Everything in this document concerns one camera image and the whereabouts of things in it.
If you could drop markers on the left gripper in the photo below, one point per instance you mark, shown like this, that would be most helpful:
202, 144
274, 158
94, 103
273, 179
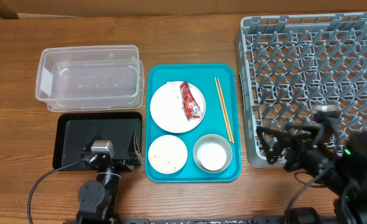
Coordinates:
135, 156

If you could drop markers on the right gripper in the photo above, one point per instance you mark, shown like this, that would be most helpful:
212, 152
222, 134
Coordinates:
296, 144

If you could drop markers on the white paper cup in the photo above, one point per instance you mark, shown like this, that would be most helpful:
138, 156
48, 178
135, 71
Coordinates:
212, 156

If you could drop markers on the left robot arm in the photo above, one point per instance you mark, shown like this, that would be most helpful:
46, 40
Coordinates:
97, 197

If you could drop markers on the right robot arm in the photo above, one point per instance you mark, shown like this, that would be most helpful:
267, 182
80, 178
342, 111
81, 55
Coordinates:
345, 175

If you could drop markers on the grey dishwasher rack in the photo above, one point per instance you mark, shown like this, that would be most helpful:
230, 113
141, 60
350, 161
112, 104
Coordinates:
288, 64

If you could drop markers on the black plastic tray bin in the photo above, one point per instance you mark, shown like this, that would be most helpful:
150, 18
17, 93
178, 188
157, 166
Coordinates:
75, 130

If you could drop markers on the large white plate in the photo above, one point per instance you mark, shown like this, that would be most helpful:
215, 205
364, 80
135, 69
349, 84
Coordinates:
167, 110

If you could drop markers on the clear plastic storage bin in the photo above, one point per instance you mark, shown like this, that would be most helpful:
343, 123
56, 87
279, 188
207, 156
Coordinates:
90, 78

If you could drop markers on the right wooden chopstick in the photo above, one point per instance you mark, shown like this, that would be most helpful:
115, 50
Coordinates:
225, 111

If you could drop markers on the wooden chopstick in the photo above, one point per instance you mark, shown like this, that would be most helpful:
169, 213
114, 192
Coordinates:
225, 111
220, 104

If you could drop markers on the teal plastic serving tray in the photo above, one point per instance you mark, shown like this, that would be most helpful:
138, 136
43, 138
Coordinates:
202, 76

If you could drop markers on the grey-white bowl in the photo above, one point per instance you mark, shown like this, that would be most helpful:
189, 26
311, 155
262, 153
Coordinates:
213, 138

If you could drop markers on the left wooden chopstick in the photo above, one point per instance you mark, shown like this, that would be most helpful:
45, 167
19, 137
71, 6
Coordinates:
220, 104

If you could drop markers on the red snack wrapper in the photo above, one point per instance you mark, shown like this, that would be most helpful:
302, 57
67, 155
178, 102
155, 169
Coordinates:
190, 106

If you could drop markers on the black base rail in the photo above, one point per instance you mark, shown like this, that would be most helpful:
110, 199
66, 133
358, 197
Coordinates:
254, 220

